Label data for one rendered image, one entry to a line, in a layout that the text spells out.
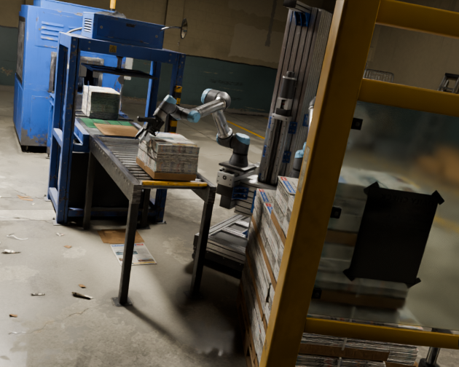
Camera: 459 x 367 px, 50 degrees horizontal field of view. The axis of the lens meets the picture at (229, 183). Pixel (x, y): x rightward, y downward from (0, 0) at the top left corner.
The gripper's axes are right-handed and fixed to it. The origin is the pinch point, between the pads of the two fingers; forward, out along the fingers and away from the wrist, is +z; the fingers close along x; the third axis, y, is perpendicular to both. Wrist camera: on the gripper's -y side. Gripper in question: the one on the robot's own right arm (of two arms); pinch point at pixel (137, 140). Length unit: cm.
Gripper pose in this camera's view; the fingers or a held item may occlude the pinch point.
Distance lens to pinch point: 321.3
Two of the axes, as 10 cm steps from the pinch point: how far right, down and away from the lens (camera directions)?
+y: 6.8, 5.1, 5.3
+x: -4.3, -3.1, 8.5
